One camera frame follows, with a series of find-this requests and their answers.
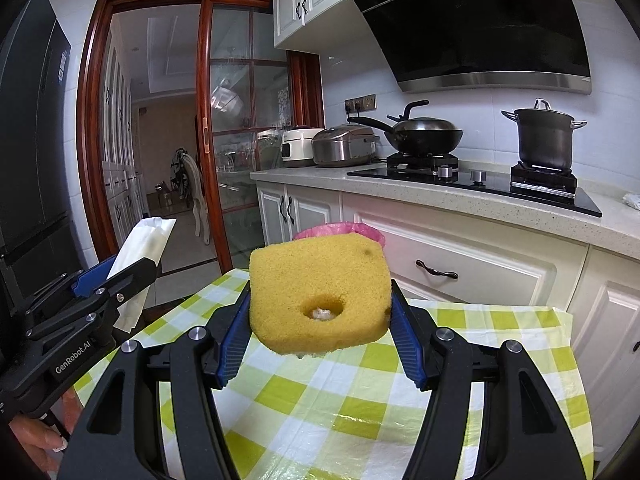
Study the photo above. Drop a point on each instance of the white hallway cabinets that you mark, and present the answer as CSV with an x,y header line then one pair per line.
x,y
117,185

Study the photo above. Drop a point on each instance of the red-brown wooden door frame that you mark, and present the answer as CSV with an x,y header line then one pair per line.
x,y
90,135

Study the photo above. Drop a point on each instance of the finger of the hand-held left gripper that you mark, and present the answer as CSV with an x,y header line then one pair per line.
x,y
135,275
92,275

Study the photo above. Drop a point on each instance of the steel stock pot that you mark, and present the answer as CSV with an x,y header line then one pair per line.
x,y
545,137

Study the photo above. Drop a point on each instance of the white upper kitchen cabinet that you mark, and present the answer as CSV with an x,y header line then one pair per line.
x,y
310,5

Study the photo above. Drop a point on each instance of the white rice cooker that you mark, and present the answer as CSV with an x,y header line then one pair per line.
x,y
297,147

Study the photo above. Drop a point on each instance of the person's left hand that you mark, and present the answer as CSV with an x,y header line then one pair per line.
x,y
35,440

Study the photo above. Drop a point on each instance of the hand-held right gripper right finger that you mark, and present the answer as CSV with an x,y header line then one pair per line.
x,y
407,347

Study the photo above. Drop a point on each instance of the white lower kitchen cabinets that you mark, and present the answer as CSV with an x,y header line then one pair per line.
x,y
475,255

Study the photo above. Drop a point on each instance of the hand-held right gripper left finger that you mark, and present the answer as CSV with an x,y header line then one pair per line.
x,y
234,342

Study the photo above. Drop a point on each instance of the gold wall socket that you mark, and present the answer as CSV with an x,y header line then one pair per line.
x,y
361,104

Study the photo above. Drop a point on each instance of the silver rice cooker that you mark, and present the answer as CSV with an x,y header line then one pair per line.
x,y
342,146

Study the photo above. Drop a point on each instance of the black wok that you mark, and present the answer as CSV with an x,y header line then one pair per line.
x,y
427,135

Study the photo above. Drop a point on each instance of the pink plastic bin liner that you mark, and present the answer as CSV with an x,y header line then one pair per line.
x,y
320,233

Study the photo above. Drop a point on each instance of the black refrigerator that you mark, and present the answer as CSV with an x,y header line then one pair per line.
x,y
30,160

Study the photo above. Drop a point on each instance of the white paper bag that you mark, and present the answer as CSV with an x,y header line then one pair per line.
x,y
145,241

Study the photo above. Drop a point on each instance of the black range hood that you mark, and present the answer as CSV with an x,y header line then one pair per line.
x,y
475,25

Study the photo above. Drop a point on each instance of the black glass gas stove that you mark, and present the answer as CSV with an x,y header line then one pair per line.
x,y
500,187

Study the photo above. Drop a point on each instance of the green checkered tablecloth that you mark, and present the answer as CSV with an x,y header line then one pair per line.
x,y
310,400

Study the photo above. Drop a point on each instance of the yellow sponge with hole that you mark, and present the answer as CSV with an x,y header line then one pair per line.
x,y
300,272

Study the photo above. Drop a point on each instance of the white dining chair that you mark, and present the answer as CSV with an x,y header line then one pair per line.
x,y
192,195

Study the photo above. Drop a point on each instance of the white crumpled plastic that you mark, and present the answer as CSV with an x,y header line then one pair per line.
x,y
632,201

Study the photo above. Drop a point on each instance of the sliding glass door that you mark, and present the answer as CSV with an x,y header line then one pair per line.
x,y
235,185

